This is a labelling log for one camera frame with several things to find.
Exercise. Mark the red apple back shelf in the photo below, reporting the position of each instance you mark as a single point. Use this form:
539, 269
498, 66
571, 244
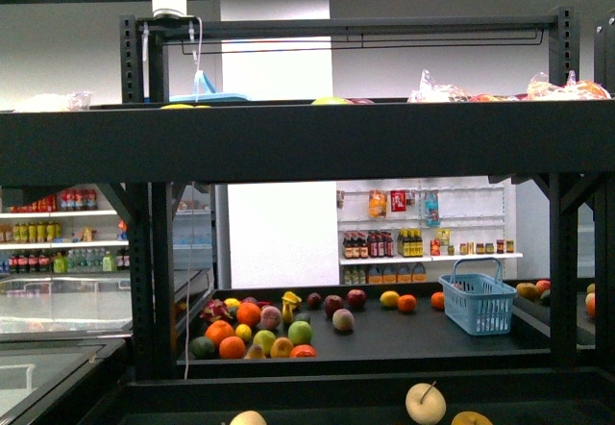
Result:
356, 299

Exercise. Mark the peach back shelf centre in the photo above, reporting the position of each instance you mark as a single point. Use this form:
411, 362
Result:
343, 321

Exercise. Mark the yellow lemon back shelf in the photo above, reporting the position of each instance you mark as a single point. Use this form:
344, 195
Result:
389, 299

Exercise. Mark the orange back shelf left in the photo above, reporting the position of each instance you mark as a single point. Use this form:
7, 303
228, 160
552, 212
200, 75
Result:
248, 313

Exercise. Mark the green apple back shelf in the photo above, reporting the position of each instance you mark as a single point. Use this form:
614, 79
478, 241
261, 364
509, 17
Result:
300, 332

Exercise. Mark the orange beside back lemon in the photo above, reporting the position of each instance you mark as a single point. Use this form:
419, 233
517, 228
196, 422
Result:
407, 303

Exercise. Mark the black metal shelf rack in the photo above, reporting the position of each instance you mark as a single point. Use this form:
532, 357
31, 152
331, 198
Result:
135, 150

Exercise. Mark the dark avocado back shelf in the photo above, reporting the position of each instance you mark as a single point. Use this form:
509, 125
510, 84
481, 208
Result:
202, 348

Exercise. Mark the drinks shelf left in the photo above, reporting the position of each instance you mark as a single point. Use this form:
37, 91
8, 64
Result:
72, 241

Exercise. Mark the dark red apple back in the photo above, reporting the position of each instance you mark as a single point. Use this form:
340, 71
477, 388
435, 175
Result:
332, 304

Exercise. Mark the pink dragon fruit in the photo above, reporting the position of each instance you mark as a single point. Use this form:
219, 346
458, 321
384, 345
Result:
216, 310

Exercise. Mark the small blue basket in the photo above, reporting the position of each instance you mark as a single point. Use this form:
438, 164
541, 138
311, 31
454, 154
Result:
480, 304

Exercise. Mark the white pear with stem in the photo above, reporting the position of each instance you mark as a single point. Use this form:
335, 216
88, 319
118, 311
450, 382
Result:
425, 404

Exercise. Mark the golden yellow apple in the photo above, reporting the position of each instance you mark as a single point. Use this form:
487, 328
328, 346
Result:
470, 418

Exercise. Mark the white product wall shelf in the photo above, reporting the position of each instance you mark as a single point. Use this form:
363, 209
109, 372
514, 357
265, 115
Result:
413, 230

